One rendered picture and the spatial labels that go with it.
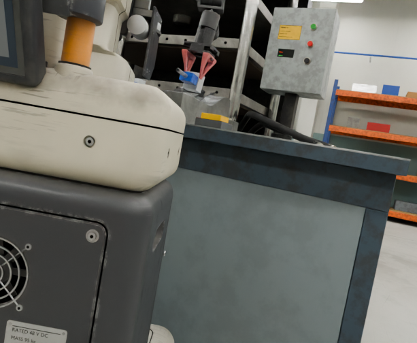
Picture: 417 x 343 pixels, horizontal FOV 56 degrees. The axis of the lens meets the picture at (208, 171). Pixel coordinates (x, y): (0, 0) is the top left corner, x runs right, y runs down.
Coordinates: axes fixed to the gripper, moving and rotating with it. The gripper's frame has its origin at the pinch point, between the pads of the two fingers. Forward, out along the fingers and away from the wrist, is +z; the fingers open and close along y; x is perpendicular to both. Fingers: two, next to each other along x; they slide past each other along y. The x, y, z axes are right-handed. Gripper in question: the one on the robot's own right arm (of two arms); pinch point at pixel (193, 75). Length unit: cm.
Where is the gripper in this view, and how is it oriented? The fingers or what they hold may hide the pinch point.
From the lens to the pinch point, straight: 127.0
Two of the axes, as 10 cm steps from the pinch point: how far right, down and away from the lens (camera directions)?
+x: -3.8, -1.0, -9.2
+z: -2.8, 9.6, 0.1
